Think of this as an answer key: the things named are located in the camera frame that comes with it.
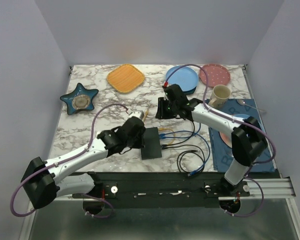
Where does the pink dotted plate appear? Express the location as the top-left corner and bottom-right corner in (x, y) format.
(198, 63), (231, 88)

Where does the pink plate on placemat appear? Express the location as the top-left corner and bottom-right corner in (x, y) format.
(219, 132), (232, 148)

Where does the black power cable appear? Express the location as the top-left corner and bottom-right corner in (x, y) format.
(161, 122), (206, 174)

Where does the orange woven square plate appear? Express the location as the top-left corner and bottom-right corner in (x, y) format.
(106, 64), (145, 94)

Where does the cream ceramic mug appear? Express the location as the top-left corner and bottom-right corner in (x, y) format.
(208, 84), (232, 110)

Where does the yellow ethernet cable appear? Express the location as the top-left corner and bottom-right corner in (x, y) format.
(144, 108), (177, 146)

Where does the aluminium rail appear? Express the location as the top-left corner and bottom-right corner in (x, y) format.
(218, 176), (297, 201)

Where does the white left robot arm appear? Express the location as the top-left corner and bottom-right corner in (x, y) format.
(21, 111), (146, 210)

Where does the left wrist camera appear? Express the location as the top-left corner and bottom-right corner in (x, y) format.
(127, 110), (145, 121)

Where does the light blue plate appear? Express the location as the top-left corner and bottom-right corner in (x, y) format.
(231, 113), (250, 122)

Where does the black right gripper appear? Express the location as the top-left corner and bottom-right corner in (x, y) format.
(155, 97), (179, 119)

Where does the black network switch box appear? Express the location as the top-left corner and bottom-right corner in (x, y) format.
(140, 127), (162, 161)

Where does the dark blue placemat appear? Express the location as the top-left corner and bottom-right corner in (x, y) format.
(206, 98), (276, 173)

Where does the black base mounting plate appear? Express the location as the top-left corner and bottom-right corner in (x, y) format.
(69, 171), (276, 210)

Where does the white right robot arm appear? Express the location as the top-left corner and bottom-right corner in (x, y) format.
(162, 83), (268, 196)

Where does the blue round plate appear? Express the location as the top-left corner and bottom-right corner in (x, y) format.
(168, 66), (199, 84)

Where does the blue star-shaped dish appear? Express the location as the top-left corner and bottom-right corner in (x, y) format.
(59, 82), (99, 116)

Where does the metal spoon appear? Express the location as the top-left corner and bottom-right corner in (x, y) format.
(236, 99), (267, 114)

